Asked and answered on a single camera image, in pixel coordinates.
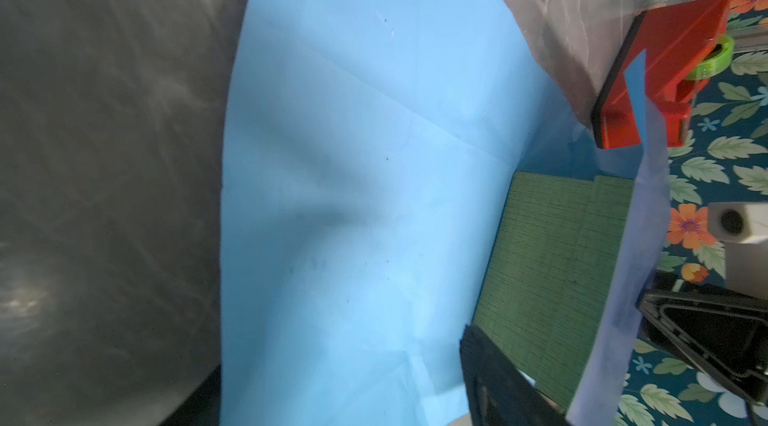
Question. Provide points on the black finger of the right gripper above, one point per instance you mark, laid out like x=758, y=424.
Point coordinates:
x=724, y=336

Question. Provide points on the light blue wrapping paper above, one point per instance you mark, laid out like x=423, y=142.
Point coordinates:
x=369, y=146

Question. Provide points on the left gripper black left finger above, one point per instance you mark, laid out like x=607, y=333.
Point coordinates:
x=202, y=407

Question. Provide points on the green gift box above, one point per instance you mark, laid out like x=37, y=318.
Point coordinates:
x=550, y=274

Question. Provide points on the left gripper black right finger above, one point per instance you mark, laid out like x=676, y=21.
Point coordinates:
x=497, y=392

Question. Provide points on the red tape dispenser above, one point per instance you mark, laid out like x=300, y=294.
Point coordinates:
x=680, y=48

